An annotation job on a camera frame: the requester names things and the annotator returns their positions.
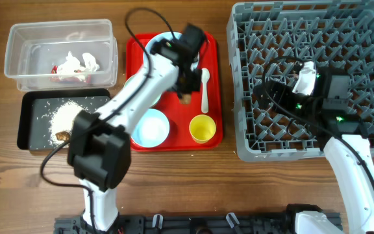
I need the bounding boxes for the light blue plate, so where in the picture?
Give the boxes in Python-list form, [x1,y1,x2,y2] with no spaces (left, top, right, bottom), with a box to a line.
[143,31,200,70]

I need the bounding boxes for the orange carrot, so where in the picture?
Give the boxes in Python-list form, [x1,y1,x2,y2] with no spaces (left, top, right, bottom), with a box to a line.
[179,94,192,105]

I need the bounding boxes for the yellow plastic cup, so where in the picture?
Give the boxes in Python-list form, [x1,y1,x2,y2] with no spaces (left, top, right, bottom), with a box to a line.
[189,114,217,144]

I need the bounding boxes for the green bowl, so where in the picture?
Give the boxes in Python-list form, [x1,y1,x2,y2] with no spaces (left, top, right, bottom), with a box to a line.
[123,73,162,109]

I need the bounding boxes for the light blue bowl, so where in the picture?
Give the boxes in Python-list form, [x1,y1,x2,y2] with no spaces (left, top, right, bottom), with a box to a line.
[131,109,170,148]

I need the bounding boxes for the red snack wrapper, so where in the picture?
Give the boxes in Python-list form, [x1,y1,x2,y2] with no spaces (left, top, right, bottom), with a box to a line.
[49,66,91,83]

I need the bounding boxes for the white tissue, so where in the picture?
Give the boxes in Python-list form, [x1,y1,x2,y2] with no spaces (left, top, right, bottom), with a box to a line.
[57,51,100,77]

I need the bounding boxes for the white rice grains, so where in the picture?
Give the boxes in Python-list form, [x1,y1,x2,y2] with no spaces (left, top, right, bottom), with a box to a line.
[39,97,110,147]

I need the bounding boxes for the brown food scrap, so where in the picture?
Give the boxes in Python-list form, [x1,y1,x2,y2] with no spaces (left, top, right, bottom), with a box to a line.
[55,131,71,141]

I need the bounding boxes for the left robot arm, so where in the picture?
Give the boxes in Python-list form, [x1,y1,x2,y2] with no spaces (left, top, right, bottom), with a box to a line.
[67,24,206,233]

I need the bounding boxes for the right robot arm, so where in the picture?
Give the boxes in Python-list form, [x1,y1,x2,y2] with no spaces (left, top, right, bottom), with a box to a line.
[253,67,374,233]

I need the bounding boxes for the grey dishwasher rack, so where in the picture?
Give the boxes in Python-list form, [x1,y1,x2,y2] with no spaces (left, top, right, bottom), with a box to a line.
[227,1,374,162]

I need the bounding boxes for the clear plastic waste bin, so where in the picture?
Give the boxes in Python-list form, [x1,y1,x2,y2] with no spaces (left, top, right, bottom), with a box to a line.
[4,19,118,92]

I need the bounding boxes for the black waste tray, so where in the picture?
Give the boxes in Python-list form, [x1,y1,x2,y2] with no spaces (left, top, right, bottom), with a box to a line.
[17,89,110,151]

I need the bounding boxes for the white plastic spoon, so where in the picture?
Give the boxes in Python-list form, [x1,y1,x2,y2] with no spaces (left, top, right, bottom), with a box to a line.
[201,68,210,114]

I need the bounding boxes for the red serving tray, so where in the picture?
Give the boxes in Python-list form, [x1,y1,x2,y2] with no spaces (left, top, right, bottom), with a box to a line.
[131,32,223,152]

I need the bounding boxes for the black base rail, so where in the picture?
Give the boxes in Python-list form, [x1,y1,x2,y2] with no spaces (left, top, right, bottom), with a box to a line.
[53,213,343,234]

